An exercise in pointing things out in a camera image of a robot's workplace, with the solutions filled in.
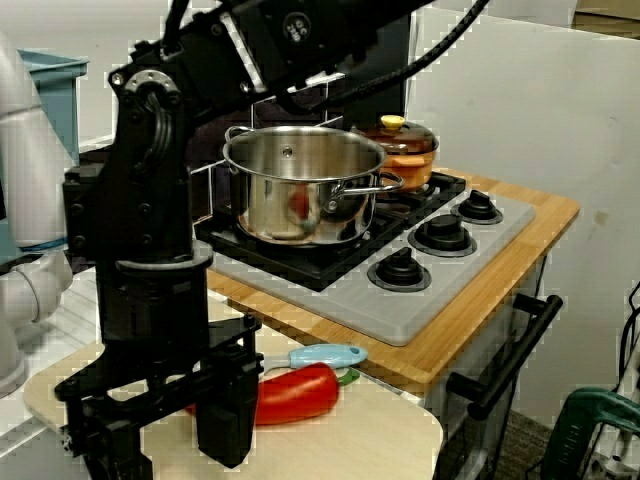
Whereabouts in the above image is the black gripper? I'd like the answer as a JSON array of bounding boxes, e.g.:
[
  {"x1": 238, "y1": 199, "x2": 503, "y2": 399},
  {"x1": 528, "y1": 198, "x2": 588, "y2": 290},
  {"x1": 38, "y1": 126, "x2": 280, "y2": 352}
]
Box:
[{"x1": 53, "y1": 259, "x2": 265, "y2": 480}]

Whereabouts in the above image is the red toy chili pepper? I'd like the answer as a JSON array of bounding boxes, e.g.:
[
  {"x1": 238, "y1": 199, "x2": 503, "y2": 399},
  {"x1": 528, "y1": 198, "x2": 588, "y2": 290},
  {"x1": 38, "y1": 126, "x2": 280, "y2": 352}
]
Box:
[{"x1": 184, "y1": 362, "x2": 361, "y2": 427}]

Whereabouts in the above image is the pale wooden cutting board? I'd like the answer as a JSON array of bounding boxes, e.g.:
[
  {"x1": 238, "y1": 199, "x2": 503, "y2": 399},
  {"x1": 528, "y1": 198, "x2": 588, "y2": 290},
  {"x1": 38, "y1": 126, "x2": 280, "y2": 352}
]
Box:
[{"x1": 23, "y1": 292, "x2": 445, "y2": 480}]

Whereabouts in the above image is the black burner grate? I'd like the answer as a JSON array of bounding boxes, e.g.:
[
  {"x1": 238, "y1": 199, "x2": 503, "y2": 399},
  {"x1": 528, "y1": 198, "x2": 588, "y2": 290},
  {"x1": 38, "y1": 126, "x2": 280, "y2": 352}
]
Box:
[
  {"x1": 193, "y1": 199, "x2": 414, "y2": 294},
  {"x1": 374, "y1": 169, "x2": 469, "y2": 226}
]

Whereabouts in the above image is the grey gas stove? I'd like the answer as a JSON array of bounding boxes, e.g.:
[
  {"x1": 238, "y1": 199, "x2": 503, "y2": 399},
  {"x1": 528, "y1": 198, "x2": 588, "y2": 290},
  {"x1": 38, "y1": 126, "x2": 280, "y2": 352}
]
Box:
[{"x1": 199, "y1": 187, "x2": 537, "y2": 347}]

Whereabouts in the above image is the stainless steel pot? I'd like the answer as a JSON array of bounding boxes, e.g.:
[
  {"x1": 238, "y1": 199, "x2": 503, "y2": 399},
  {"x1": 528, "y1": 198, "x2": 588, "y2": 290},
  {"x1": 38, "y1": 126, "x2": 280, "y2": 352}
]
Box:
[{"x1": 222, "y1": 124, "x2": 405, "y2": 249}]

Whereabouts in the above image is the black stove knob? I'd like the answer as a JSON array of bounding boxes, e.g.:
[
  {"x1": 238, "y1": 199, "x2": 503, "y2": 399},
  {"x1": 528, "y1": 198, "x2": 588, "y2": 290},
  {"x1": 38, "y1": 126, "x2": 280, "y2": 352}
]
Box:
[
  {"x1": 407, "y1": 213, "x2": 478, "y2": 259},
  {"x1": 449, "y1": 189, "x2": 504, "y2": 225},
  {"x1": 367, "y1": 247, "x2": 432, "y2": 292}
]

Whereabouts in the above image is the grey toy faucet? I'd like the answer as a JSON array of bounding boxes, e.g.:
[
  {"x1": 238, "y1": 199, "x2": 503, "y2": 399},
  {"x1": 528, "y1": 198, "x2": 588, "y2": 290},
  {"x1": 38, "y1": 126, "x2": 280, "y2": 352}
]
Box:
[{"x1": 0, "y1": 29, "x2": 76, "y2": 399}]

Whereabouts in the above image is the brown lid yellow knob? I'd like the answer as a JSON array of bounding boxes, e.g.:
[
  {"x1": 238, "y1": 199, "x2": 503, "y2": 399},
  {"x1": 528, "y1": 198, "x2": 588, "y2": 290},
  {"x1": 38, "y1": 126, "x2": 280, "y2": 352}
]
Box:
[{"x1": 349, "y1": 114, "x2": 440, "y2": 156}]

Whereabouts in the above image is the white toy oven front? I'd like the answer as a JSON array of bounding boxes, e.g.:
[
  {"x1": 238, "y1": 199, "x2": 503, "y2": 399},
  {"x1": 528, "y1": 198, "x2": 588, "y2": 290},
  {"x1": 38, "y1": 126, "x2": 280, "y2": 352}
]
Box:
[{"x1": 424, "y1": 252, "x2": 554, "y2": 480}]

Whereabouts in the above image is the dark green tool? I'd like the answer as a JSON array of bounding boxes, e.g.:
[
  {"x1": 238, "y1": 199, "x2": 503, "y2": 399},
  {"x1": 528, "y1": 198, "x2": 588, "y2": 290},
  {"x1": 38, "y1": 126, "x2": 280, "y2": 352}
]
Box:
[{"x1": 541, "y1": 387, "x2": 640, "y2": 480}]

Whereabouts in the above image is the white backdrop board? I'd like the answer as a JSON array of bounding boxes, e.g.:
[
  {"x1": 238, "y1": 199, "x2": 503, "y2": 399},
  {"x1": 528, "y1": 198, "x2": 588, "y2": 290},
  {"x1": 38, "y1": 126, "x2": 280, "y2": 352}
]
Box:
[{"x1": 407, "y1": 7, "x2": 640, "y2": 416}]

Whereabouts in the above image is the brown cardboard box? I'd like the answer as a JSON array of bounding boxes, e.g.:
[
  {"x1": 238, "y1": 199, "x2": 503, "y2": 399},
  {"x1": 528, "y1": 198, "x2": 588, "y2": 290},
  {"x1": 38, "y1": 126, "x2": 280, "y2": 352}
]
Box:
[{"x1": 572, "y1": 0, "x2": 640, "y2": 39}]

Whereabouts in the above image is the blue handled toy knife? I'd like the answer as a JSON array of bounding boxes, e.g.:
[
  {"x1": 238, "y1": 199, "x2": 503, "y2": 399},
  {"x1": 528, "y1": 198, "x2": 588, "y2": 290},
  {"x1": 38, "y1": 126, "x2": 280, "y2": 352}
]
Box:
[{"x1": 259, "y1": 343, "x2": 369, "y2": 376}]

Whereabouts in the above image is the black oven door handle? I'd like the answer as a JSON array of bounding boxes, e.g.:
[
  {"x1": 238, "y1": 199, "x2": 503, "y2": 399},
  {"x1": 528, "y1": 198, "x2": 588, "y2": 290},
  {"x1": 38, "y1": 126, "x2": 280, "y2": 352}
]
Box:
[{"x1": 446, "y1": 293, "x2": 564, "y2": 421}]

